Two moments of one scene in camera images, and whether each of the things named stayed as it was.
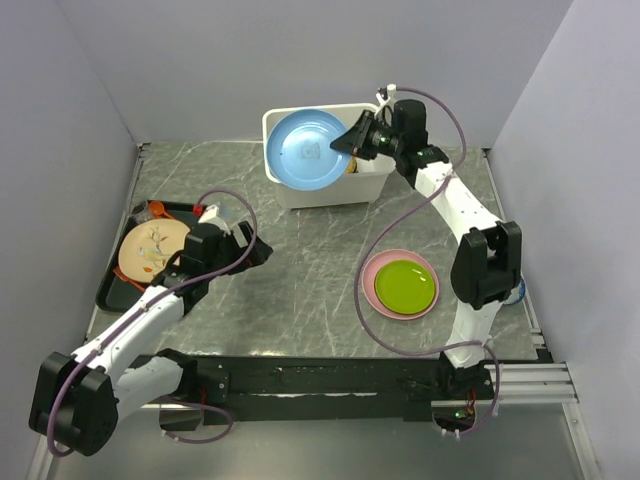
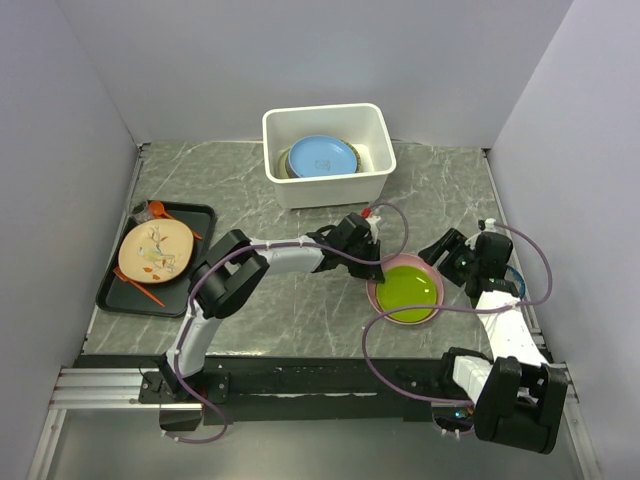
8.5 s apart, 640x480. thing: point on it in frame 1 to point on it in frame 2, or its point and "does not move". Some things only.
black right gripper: [352, 143] to [452, 240]
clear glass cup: [140, 212] does not move
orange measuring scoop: [156, 210] does not move
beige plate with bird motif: [148, 246] does not move
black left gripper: [258, 254] to [367, 273]
